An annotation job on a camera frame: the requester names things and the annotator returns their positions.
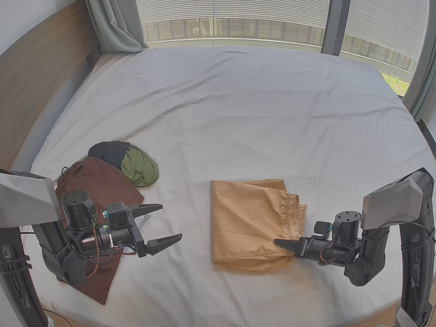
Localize green garment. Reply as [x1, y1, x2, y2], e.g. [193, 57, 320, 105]
[121, 144, 161, 187]

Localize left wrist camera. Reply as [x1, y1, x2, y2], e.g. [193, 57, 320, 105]
[103, 202, 129, 229]

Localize window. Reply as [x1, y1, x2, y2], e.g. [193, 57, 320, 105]
[131, 0, 436, 122]

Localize bed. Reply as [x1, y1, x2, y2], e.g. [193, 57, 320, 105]
[0, 0, 432, 327]

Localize black cable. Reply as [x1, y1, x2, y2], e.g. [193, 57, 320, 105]
[42, 309, 75, 327]

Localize brown shorts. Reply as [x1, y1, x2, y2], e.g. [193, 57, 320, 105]
[54, 157, 144, 306]

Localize tan shorts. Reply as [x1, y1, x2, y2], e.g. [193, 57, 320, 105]
[211, 178, 308, 274]

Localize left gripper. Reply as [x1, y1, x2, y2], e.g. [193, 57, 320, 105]
[82, 203, 183, 258]

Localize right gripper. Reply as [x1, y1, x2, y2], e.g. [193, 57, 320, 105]
[274, 236, 338, 265]

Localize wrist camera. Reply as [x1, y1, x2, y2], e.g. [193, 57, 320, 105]
[103, 202, 129, 229]
[314, 221, 333, 240]

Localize black garment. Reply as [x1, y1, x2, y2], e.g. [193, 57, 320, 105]
[88, 141, 131, 170]

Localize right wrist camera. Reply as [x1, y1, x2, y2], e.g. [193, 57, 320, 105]
[314, 221, 333, 240]

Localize grey-green curtain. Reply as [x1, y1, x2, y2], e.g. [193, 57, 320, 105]
[81, 0, 150, 54]

